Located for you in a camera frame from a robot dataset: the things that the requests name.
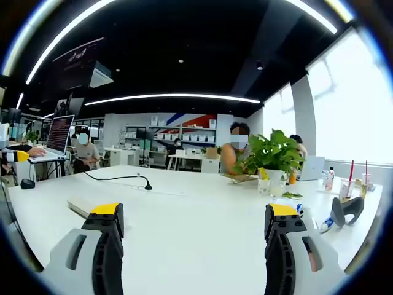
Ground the plastic drink cup with straw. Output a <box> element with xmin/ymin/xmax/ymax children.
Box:
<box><xmin>338</xmin><ymin>159</ymin><xmax>357</xmax><ymax>201</ymax></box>
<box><xmin>361</xmin><ymin>160</ymin><xmax>375</xmax><ymax>192</ymax></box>

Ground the cardboard tray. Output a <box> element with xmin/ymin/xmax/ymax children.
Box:
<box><xmin>222</xmin><ymin>172</ymin><xmax>259</xmax><ymax>185</ymax></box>

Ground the long ceiling light strip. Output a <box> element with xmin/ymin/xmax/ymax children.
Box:
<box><xmin>84</xmin><ymin>93</ymin><xmax>262</xmax><ymax>107</ymax></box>
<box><xmin>25</xmin><ymin>0</ymin><xmax>117</xmax><ymax>86</ymax></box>
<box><xmin>284</xmin><ymin>0</ymin><xmax>339</xmax><ymax>35</ymax></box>

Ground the dark hanging banner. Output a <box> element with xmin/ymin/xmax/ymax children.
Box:
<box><xmin>51</xmin><ymin>37</ymin><xmax>106</xmax><ymax>90</ymax></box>

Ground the large window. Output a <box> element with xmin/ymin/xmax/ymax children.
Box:
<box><xmin>262</xmin><ymin>29</ymin><xmax>393</xmax><ymax>168</ymax></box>

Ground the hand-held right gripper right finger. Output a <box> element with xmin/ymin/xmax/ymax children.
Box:
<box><xmin>264</xmin><ymin>203</ymin><xmax>346</xmax><ymax>295</ymax></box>

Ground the black power cable with plug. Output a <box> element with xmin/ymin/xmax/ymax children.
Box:
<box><xmin>84</xmin><ymin>171</ymin><xmax>154</xmax><ymax>192</ymax></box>

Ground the storage shelf with white boxes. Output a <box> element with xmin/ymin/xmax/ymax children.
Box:
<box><xmin>123</xmin><ymin>122</ymin><xmax>217</xmax><ymax>155</ymax></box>

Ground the green potted plant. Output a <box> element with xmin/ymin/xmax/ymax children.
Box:
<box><xmin>232</xmin><ymin>128</ymin><xmax>306</xmax><ymax>183</ymax></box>

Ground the white plant pot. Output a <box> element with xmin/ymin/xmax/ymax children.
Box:
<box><xmin>263</xmin><ymin>168</ymin><xmax>287</xmax><ymax>186</ymax></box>

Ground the silver laptop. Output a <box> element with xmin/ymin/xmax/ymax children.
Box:
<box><xmin>28</xmin><ymin>114</ymin><xmax>76</xmax><ymax>164</ymax></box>

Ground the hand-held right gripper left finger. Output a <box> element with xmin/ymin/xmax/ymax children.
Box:
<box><xmin>42</xmin><ymin>202</ymin><xmax>125</xmax><ymax>295</ymax></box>

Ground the water bottle blue label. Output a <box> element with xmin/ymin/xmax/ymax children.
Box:
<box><xmin>319</xmin><ymin>214</ymin><xmax>336</xmax><ymax>235</ymax></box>

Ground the white laptop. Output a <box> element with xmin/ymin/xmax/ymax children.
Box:
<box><xmin>298</xmin><ymin>155</ymin><xmax>327</xmax><ymax>183</ymax></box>

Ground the white paper cup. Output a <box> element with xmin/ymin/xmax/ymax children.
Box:
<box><xmin>257</xmin><ymin>176</ymin><xmax>272</xmax><ymax>195</ymax></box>

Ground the clear glass cup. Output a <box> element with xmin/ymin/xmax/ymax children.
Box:
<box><xmin>270</xmin><ymin>180</ymin><xmax>287</xmax><ymax>198</ymax></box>

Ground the clear bottle pink label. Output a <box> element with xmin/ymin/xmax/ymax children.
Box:
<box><xmin>324</xmin><ymin>166</ymin><xmax>336</xmax><ymax>192</ymax></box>

